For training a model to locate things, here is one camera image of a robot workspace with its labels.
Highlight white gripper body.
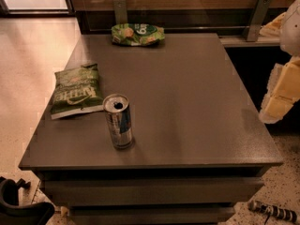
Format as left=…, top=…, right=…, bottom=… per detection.
left=279, top=0, right=300, bottom=56

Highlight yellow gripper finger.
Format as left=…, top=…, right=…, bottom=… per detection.
left=259, top=56, right=300, bottom=124
left=260, top=12, right=286, bottom=38

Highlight silver blue redbull can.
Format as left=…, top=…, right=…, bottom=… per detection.
left=103, top=94, right=133, bottom=149

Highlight light green rice chip bag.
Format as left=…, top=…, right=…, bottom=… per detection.
left=112, top=23, right=165, bottom=46

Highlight dark green kettle chip bag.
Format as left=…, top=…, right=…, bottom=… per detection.
left=51, top=64, right=103, bottom=119

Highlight upper grey drawer front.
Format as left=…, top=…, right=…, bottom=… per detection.
left=42, top=177, right=263, bottom=206

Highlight grey drawer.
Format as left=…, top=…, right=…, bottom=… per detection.
left=69, top=207, right=234, bottom=225
left=42, top=177, right=263, bottom=206

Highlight grey drawer cabinet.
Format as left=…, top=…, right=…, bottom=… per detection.
left=20, top=34, right=282, bottom=211

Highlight black white striped stick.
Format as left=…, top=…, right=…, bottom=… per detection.
left=247, top=200, right=300, bottom=225

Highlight lower grey drawer front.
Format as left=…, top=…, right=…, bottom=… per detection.
left=69, top=207, right=234, bottom=225

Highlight black chair base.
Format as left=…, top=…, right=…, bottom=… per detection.
left=0, top=176, right=56, bottom=225

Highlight right metal wall bracket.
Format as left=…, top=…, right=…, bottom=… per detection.
left=243, top=0, right=273, bottom=42

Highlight metal wall bracket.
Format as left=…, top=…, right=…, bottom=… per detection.
left=113, top=0, right=128, bottom=24
left=243, top=0, right=273, bottom=42

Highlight left metal wall bracket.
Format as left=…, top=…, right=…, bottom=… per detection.
left=113, top=0, right=128, bottom=24

